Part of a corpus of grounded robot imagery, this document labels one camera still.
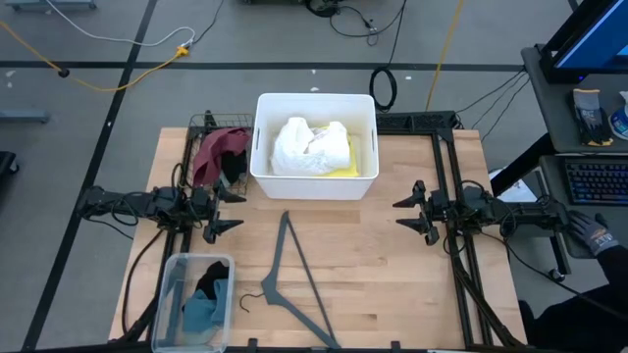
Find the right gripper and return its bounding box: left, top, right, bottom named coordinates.
left=392, top=179, right=453, bottom=246

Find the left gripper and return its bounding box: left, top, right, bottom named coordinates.
left=188, top=178, right=247, bottom=245

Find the maroon cloth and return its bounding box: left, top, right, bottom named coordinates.
left=191, top=126, right=252, bottom=187

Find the black sock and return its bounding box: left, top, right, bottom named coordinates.
left=194, top=261, right=232, bottom=301

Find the yellow t-shirt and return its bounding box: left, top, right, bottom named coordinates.
left=313, top=126, right=362, bottom=178

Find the teal cloth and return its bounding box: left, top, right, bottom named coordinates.
left=182, top=277, right=231, bottom=334

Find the white shirt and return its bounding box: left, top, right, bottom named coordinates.
left=269, top=116, right=353, bottom=177

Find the black power strip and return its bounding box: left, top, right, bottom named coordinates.
left=376, top=111, right=457, bottom=133

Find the white plastic bin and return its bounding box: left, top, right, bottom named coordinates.
left=248, top=91, right=380, bottom=201

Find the grey clothes hanger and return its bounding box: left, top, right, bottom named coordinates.
left=238, top=210, right=341, bottom=350

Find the clear plastic container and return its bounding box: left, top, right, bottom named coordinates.
left=150, top=252, right=236, bottom=353

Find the white paper sheet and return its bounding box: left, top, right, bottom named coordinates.
left=490, top=169, right=539, bottom=203

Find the grey equipment cart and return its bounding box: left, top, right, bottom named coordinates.
left=520, top=43, right=628, bottom=283

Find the person's hand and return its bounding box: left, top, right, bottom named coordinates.
left=566, top=209, right=620, bottom=257

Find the black backlit keyboard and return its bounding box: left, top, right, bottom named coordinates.
left=563, top=160, right=628, bottom=206

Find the person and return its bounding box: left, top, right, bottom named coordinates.
left=517, top=243, right=628, bottom=353

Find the grey work glove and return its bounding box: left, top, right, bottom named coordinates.
left=571, top=87, right=614, bottom=147

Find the black chair base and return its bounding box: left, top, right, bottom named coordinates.
left=0, top=150, right=20, bottom=187

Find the grey furniture foot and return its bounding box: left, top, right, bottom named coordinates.
left=4, top=0, right=98, bottom=12
left=0, top=108, right=50, bottom=124

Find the white wipes tub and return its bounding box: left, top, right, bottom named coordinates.
left=607, top=90, right=628, bottom=141

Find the computer monitor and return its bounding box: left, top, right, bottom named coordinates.
left=539, top=0, right=628, bottom=84

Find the black aluminium frame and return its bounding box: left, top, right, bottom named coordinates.
left=110, top=110, right=536, bottom=353

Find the dark wire basket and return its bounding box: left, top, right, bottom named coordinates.
left=188, top=111, right=254, bottom=197

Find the coiled black cable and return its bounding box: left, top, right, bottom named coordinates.
left=368, top=0, right=408, bottom=113

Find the orange floor cable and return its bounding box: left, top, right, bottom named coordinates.
left=424, top=0, right=465, bottom=112

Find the yellow extension cable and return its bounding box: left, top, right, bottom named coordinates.
left=0, top=19, right=190, bottom=93

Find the white floor cable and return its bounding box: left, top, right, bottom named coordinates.
left=46, top=0, right=196, bottom=49

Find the black cable bundle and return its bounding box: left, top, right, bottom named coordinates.
left=303, top=0, right=406, bottom=48

